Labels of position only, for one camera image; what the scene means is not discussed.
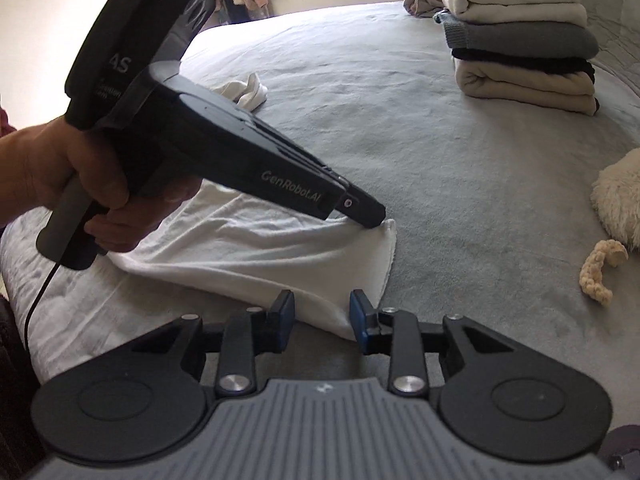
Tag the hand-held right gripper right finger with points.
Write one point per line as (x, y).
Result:
(360, 320)

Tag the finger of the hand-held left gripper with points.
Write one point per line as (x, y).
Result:
(362, 210)

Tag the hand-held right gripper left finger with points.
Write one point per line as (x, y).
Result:
(284, 320)

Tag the white shirt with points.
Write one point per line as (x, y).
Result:
(250, 250)

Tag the person's left hand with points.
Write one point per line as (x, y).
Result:
(40, 170)

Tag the folded beige garment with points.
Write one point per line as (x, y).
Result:
(520, 87)

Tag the folded black garment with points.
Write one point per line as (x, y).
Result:
(525, 64)

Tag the folded grey garment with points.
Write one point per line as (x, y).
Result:
(525, 37)

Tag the cream knitted piece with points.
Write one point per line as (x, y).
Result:
(595, 275)

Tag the fluffy cream plush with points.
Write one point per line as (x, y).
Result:
(620, 200)

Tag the folded white garment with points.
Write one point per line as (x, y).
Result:
(520, 5)

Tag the grey quilted headboard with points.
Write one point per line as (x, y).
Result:
(615, 20)

